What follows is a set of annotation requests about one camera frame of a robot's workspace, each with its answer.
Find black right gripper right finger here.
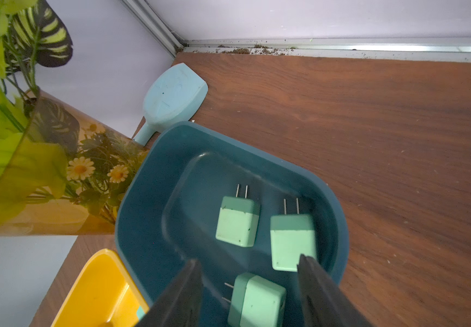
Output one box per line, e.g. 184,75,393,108
298,255,373,327

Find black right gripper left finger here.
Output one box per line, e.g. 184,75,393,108
135,259,203,327

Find green plug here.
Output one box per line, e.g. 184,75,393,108
215,184,261,248
227,272,287,326
136,307,145,320

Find teal plug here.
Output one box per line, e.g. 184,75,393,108
270,198,318,272

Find yellow storage bin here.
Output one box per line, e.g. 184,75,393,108
52,249,149,326

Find teal storage bin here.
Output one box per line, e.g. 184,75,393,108
115,122,349,326

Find potted green plant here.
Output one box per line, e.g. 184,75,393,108
0,1,148,237

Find light blue dish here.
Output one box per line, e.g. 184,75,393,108
133,63,208,146

